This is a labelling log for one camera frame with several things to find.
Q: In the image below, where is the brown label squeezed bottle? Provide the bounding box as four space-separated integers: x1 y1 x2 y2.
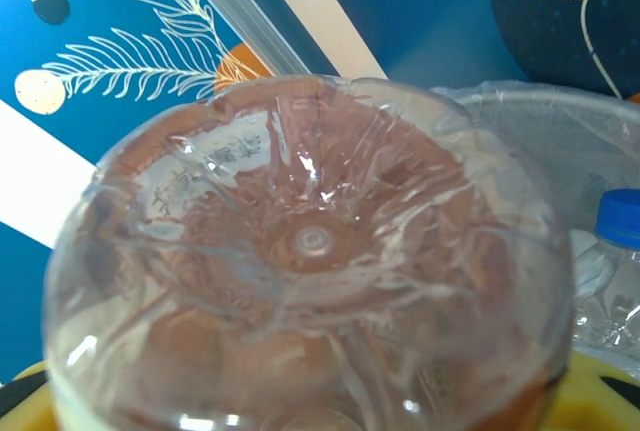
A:
42 74 574 431

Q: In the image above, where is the blue cap blue label bottle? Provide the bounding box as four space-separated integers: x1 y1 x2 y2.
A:
572 189 640 367

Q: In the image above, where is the grey round waste bin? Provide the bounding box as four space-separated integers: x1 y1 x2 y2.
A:
449 90 640 352

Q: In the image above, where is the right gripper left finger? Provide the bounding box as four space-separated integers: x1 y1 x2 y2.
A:
0 360 56 431

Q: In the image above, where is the clear plastic bag bin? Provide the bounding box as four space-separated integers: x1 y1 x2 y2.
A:
432 79 640 367

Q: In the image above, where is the aluminium frame post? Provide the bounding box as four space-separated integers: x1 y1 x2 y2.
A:
169 0 314 77

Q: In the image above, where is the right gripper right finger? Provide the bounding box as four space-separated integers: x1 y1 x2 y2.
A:
562 350 640 431

